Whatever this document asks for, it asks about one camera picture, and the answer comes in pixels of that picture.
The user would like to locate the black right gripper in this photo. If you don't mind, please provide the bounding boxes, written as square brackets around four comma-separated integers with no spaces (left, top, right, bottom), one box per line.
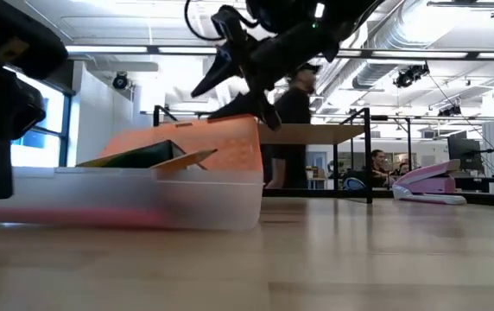
[190,4,343,132]

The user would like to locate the clear pencil box orange lid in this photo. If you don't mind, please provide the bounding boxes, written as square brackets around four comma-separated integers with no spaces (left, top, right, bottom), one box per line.
[0,114,265,231]

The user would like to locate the wooden shelf riser black legs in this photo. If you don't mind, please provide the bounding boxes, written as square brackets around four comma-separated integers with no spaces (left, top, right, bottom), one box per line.
[152,105,374,205]

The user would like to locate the black ceiling spotlight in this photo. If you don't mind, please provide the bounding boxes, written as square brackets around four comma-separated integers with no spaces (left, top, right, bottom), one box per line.
[111,72,130,91]
[393,63,430,89]

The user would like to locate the black computer monitor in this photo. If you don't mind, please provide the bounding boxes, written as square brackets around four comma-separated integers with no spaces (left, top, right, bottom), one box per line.
[447,136,482,172]

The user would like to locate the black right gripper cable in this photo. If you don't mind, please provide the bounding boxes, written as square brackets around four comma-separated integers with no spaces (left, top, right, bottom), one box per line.
[184,0,231,42]

